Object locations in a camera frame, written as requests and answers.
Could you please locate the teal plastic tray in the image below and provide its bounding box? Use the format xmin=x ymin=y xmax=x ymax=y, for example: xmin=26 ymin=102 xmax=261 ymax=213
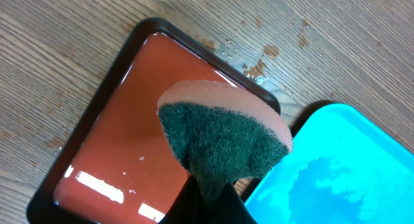
xmin=245 ymin=104 xmax=413 ymax=223

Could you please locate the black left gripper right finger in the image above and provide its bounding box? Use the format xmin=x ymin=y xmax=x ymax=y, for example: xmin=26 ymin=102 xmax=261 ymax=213
xmin=213 ymin=184 xmax=257 ymax=224

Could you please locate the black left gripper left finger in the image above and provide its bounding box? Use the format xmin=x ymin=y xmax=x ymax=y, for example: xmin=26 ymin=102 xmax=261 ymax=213
xmin=158 ymin=176 xmax=202 ymax=224

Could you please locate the orange green sponge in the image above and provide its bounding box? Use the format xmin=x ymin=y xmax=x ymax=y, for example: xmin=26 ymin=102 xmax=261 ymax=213
xmin=157 ymin=80 xmax=293 ymax=203

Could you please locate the red black sponge tray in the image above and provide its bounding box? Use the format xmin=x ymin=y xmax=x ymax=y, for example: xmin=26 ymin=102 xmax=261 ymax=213
xmin=27 ymin=17 xmax=280 ymax=223

